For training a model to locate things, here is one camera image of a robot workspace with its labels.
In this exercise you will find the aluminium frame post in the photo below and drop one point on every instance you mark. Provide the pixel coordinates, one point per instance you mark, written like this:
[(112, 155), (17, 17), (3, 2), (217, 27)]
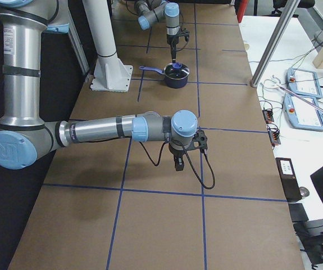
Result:
[(276, 36)]

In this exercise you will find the glass pot lid blue knob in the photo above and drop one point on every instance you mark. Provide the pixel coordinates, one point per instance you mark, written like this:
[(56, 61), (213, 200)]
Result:
[(176, 71)]

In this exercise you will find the orange connector block far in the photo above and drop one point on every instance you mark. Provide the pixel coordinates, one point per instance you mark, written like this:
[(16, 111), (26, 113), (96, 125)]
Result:
[(268, 115)]

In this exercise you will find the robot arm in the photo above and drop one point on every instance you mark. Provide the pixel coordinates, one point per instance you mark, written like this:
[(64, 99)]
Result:
[(152, 12), (25, 137)]

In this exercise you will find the small metal knob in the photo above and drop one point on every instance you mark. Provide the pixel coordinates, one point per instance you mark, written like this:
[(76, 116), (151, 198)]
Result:
[(304, 192)]

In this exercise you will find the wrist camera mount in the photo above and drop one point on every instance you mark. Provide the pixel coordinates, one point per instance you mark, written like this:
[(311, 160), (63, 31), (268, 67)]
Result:
[(199, 141), (183, 32)]

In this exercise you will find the teach pendant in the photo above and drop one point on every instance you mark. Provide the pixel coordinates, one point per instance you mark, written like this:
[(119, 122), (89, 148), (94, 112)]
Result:
[(302, 115), (303, 82)]

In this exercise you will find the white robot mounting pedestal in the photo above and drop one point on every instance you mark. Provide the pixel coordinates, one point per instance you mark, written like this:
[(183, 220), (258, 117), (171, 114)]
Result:
[(110, 74)]

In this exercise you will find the black box white label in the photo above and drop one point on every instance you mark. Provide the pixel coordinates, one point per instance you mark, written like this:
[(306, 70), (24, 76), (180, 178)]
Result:
[(288, 179)]

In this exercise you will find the teach pendant far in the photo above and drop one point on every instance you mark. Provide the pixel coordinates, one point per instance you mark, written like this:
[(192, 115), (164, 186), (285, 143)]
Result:
[(303, 82)]

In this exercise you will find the dark blue saucepan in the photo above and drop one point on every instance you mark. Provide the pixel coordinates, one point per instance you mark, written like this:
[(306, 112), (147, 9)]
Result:
[(171, 83)]

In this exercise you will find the teach pendant near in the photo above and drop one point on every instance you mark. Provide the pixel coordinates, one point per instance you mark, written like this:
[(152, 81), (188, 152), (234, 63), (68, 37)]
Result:
[(302, 115)]

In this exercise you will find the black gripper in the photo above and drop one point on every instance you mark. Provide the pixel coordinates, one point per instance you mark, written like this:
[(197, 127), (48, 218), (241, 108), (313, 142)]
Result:
[(176, 153), (172, 42)]

